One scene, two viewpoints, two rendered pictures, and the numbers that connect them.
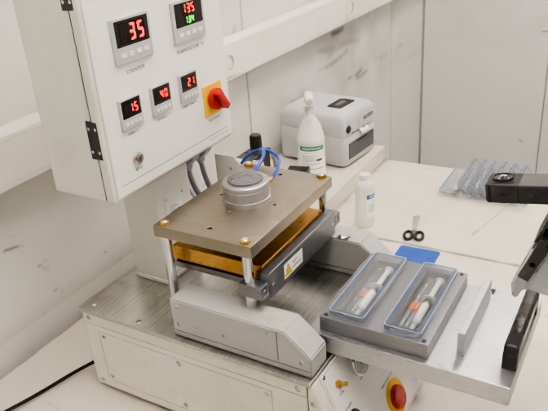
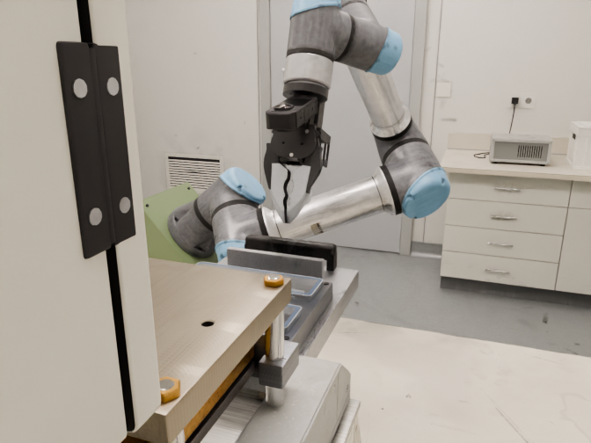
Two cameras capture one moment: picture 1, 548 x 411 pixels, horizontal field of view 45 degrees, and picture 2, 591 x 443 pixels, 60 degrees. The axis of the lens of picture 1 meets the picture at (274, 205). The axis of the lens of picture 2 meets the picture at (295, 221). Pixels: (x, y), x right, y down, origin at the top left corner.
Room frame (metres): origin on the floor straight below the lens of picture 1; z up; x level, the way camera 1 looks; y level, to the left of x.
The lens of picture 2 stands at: (0.89, 0.41, 1.28)
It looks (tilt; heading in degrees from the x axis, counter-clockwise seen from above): 17 degrees down; 258
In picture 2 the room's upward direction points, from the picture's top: straight up
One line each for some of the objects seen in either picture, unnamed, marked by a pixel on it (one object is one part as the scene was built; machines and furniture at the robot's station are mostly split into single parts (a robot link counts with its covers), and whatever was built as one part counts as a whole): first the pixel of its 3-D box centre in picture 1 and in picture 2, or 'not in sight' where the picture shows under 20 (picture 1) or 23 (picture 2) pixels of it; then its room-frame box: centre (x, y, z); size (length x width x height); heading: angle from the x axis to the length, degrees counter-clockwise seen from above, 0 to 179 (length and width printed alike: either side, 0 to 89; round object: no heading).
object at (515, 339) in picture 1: (521, 327); (289, 251); (0.74, -0.33, 0.99); 0.15 x 0.02 x 0.04; 148
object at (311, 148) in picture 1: (310, 135); not in sight; (1.77, -0.12, 0.92); 0.09 x 0.08 x 0.25; 179
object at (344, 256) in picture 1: (328, 245); not in sight; (1.05, -0.09, 0.96); 0.26 x 0.05 x 0.07; 58
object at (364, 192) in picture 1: (364, 199); not in sight; (1.53, -0.24, 0.82); 0.05 x 0.05 x 0.14
